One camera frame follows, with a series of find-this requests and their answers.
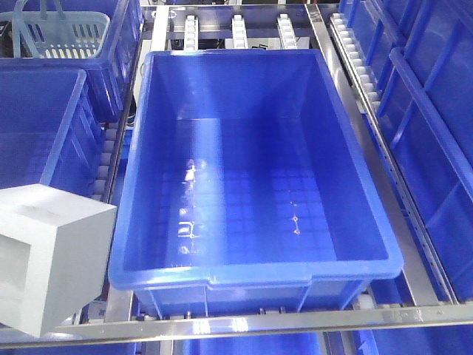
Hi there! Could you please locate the large blue target bin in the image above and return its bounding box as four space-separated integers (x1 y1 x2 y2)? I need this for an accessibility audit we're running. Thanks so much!
108 49 404 318

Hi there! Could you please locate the steel roller shelf frame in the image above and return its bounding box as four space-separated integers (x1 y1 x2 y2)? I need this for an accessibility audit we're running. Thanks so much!
1 4 472 354

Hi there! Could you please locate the blue bin at right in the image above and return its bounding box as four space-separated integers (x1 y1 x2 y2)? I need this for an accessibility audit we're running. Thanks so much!
377 1 472 300

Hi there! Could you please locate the blue bin at left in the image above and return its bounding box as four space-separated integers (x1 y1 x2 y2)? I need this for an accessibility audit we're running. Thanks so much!
0 67 106 203

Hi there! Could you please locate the light blue plastic basket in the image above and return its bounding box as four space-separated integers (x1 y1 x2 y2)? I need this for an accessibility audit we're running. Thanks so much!
1 1 110 59

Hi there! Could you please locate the blue bin holding basket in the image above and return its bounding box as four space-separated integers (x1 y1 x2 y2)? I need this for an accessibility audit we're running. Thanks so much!
1 0 143 123

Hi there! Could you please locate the gray hollow square base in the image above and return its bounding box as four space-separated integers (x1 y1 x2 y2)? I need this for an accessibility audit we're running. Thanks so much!
1 184 117 337

